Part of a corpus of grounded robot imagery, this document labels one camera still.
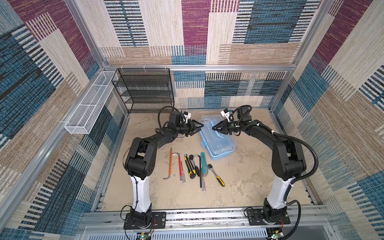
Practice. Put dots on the black handle screwdriver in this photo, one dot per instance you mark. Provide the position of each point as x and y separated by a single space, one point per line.
195 166

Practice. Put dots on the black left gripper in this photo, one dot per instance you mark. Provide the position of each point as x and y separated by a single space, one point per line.
190 127

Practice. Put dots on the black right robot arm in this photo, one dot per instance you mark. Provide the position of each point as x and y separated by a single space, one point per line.
292 159

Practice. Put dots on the black hex key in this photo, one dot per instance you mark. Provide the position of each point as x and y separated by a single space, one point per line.
198 157

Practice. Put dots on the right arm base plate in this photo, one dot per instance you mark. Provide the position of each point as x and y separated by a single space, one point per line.
261 217

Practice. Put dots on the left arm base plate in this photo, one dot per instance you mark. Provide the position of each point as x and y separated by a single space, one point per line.
135 220

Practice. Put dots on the yellow black utility knife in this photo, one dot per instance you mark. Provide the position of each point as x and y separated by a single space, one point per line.
191 172

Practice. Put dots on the black mesh shelf rack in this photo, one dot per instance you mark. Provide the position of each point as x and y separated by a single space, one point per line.
144 90

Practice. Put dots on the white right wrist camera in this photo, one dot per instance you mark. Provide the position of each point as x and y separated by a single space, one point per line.
226 113

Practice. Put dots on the white wire mesh basket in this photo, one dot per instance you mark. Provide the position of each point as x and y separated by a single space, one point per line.
87 112

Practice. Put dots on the red sleeved hex key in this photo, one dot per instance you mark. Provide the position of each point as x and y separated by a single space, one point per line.
179 159

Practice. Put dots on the teal utility knife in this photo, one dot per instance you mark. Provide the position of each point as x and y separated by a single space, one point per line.
205 169

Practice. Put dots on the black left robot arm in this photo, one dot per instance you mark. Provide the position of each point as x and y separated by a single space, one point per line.
141 159

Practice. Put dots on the orange sleeved hex key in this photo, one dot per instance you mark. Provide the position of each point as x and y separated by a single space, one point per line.
170 165

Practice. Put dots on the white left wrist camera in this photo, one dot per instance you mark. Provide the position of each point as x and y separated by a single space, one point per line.
187 116

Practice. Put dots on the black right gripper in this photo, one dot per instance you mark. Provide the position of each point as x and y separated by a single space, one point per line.
224 126

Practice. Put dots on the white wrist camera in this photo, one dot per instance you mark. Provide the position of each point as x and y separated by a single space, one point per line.
226 113
187 116

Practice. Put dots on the blue toolbox with clear lid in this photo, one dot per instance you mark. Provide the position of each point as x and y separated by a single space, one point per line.
218 145

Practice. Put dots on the yellow black ratchet wrench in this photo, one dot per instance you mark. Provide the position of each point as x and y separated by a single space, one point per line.
221 182

